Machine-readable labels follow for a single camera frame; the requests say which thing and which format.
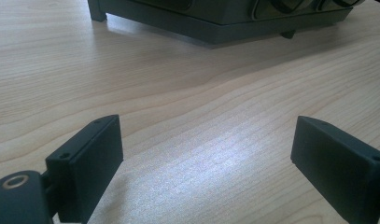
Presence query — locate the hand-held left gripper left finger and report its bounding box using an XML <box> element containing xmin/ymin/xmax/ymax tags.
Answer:
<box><xmin>45</xmin><ymin>114</ymin><xmax>124</xmax><ymax>224</ymax></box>

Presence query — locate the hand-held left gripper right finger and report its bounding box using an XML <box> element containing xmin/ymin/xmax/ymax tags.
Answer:
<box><xmin>289</xmin><ymin>115</ymin><xmax>380</xmax><ymax>224</ymax></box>

